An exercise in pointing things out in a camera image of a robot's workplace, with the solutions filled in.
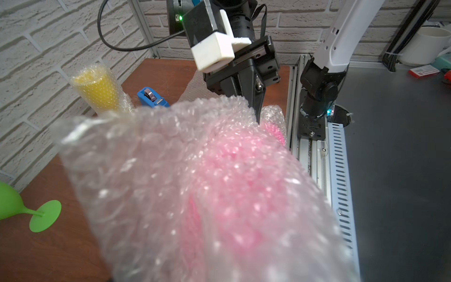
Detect yellow plastic wine glass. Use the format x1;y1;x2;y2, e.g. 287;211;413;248
72;68;122;112

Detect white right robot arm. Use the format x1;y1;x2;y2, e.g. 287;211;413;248
204;1;383;141

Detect black right camera cable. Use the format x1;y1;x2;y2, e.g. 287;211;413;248
96;0;186;52

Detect green plastic wine glass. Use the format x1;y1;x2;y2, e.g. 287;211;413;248
1;182;62;233

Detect left aluminium corner post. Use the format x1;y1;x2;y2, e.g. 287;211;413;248
128;0;155;44

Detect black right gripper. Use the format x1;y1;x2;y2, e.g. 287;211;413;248
204;1;280;123

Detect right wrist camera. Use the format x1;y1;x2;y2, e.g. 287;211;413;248
182;1;251;74

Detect blue tape dispenser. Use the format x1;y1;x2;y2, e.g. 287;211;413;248
137;87;170;108

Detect white mug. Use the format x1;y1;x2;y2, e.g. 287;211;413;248
398;27;451;67

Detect pink plastic wine glass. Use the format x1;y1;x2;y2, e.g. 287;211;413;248
181;122;321;282

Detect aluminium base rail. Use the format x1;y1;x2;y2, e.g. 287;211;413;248
285;55;361;277

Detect bubble wrap sheet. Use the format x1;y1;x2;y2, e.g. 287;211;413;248
52;97;359;282
69;63;135;116
178;70;219;102

